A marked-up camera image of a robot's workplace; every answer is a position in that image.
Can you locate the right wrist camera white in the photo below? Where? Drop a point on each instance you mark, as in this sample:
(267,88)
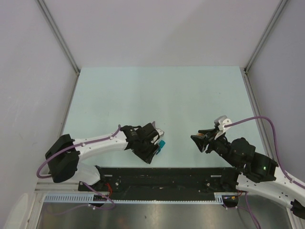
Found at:
(220,123)

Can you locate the right aluminium frame post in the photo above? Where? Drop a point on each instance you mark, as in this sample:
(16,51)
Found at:
(266,33)

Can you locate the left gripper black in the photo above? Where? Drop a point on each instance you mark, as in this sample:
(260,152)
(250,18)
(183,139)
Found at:
(147,156)

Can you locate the white cable duct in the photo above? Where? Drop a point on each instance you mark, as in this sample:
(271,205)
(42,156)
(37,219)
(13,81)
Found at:
(95,199)

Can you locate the teal weekly pill organizer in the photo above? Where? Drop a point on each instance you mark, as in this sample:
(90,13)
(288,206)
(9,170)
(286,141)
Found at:
(162,144)

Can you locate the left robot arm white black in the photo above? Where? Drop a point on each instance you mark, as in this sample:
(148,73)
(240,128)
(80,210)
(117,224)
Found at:
(65,158)

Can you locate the aluminium frame post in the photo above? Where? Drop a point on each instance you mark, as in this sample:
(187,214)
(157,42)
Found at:
(266,33)
(57,34)

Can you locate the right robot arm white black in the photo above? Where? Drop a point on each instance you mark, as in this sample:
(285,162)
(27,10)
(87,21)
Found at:
(251,171)

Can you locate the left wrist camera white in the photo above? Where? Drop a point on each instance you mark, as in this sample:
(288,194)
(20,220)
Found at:
(159,135)

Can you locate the left aluminium frame post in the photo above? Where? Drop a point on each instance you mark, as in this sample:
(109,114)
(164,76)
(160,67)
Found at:
(57,34)

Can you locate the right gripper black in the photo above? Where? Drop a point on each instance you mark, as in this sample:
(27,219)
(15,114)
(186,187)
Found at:
(201,141)

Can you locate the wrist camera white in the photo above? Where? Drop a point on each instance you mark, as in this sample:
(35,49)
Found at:
(159,135)
(220,123)

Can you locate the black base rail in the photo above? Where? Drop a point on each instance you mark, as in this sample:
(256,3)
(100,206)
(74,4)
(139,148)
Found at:
(161,183)

